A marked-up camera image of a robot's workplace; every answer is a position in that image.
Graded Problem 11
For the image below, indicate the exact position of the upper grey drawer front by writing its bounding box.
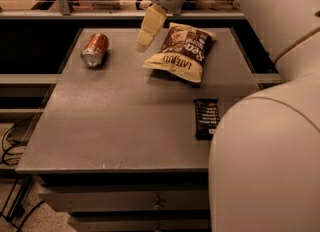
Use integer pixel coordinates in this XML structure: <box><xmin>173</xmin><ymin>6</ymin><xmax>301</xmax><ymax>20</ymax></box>
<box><xmin>39</xmin><ymin>184</ymin><xmax>209</xmax><ymax>213</ymax></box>

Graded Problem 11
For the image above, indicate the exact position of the grey drawer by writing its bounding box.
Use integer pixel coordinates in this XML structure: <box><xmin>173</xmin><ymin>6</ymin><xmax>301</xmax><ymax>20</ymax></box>
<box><xmin>68</xmin><ymin>210</ymin><xmax>211</xmax><ymax>232</ymax></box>
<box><xmin>39</xmin><ymin>184</ymin><xmax>209</xmax><ymax>213</ymax></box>

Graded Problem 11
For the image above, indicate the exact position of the orange soda can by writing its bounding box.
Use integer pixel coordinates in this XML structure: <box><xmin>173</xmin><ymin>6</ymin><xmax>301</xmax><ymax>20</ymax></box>
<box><xmin>81</xmin><ymin>33</ymin><xmax>109</xmax><ymax>67</ymax></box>

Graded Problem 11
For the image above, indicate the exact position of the grey cabinet with drawers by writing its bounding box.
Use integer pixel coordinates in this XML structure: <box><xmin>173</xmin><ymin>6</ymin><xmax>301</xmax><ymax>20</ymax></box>
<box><xmin>15</xmin><ymin>26</ymin><xmax>268</xmax><ymax>232</ymax></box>

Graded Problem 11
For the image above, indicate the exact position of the chips bag brown and cream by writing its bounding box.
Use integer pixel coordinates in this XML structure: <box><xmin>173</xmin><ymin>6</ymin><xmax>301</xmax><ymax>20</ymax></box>
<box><xmin>143</xmin><ymin>22</ymin><xmax>217</xmax><ymax>83</ymax></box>

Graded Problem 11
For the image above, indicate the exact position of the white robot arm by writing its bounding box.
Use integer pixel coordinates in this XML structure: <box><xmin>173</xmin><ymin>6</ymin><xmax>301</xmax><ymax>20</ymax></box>
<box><xmin>209</xmin><ymin>0</ymin><xmax>320</xmax><ymax>232</ymax></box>

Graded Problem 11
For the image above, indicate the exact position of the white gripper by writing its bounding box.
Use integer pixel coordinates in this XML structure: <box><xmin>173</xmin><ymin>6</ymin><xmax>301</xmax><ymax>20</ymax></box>
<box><xmin>137</xmin><ymin>0</ymin><xmax>186</xmax><ymax>47</ymax></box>

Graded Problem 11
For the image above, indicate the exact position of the dark chocolate bar wrapper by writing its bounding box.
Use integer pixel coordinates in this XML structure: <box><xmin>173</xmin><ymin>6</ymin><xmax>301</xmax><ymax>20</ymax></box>
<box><xmin>193</xmin><ymin>99</ymin><xmax>220</xmax><ymax>140</ymax></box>

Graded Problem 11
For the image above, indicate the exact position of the grey metal shelf rail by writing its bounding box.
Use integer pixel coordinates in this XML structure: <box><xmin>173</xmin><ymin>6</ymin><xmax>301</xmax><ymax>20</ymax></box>
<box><xmin>0</xmin><ymin>0</ymin><xmax>245</xmax><ymax>21</ymax></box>

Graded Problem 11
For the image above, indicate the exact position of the lower grey drawer front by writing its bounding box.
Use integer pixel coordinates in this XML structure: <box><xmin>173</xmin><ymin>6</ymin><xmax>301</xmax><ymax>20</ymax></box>
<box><xmin>68</xmin><ymin>210</ymin><xmax>211</xmax><ymax>232</ymax></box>

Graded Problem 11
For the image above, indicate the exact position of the black cables left floor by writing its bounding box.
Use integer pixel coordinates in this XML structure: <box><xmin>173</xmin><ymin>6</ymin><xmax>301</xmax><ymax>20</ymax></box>
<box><xmin>0</xmin><ymin>115</ymin><xmax>46</xmax><ymax>232</ymax></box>

